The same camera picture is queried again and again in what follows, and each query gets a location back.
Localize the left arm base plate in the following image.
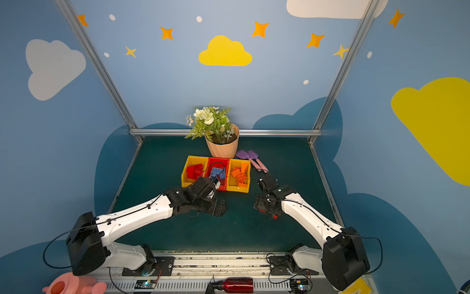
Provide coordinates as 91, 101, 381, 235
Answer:
122, 256, 175, 277

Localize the yellow bin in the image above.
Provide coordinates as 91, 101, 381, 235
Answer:
226, 159, 251, 193
181, 156, 209, 187

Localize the yellow garden glove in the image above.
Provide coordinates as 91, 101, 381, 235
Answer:
339, 278, 373, 294

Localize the left yellow bin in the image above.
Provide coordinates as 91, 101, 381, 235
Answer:
181, 156, 209, 187

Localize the red middle bin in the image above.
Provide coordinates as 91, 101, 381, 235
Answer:
204, 158, 230, 191

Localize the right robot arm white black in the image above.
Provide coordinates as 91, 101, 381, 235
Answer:
255, 174, 370, 290

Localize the purple pink toy shovel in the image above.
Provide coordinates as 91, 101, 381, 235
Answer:
236, 150, 261, 172

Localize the red metal bottle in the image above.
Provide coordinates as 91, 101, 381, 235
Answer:
205, 278, 254, 294

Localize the orange lego fence piece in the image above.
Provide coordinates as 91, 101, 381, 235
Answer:
231, 167, 247, 184

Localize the pink watering can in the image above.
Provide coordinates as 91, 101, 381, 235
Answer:
42, 273, 107, 294

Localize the red lego brick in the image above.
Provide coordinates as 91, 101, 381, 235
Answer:
194, 170, 204, 180
193, 164, 204, 173
186, 165, 195, 180

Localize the potted artificial flower plant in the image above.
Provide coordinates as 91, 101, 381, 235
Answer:
186, 106, 240, 159

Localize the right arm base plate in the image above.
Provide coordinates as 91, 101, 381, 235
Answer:
266, 254, 319, 276

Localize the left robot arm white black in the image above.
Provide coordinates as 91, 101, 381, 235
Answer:
66, 177, 228, 276

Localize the aluminium rail base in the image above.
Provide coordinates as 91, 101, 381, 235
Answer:
87, 251, 342, 293

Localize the right yellow bin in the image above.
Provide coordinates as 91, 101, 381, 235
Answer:
226, 159, 251, 193

